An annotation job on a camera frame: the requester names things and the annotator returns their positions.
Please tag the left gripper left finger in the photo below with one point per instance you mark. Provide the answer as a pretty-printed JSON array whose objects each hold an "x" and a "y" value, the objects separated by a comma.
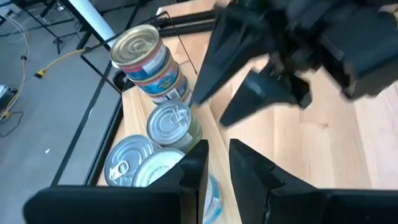
[{"x": 124, "y": 205}]

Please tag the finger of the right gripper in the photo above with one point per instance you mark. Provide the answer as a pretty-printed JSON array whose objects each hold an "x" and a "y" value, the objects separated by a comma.
[
  {"x": 230, "y": 53},
  {"x": 261, "y": 96}
]

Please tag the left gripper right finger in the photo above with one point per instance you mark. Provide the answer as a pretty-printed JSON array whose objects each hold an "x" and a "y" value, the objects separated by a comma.
[{"x": 311, "y": 205}]

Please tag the silver-lid red-label can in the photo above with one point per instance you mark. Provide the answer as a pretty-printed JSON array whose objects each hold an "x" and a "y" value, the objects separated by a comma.
[{"x": 127, "y": 160}]

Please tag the silver-lid teal tuna can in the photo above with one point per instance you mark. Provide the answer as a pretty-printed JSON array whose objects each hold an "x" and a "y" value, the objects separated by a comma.
[{"x": 155, "y": 168}]

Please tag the silver-lid green-label can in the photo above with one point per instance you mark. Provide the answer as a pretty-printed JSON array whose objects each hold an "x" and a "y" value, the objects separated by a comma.
[{"x": 172, "y": 124}]

